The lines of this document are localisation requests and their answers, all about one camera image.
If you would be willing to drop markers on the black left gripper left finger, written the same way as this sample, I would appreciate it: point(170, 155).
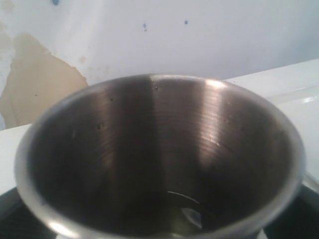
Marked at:
point(17, 222)

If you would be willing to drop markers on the white rectangular tray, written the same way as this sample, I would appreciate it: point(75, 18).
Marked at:
point(294, 89)

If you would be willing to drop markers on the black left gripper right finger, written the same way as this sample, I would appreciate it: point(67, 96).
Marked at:
point(300, 220)

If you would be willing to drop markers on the stainless steel cup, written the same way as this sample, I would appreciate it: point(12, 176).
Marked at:
point(101, 160)

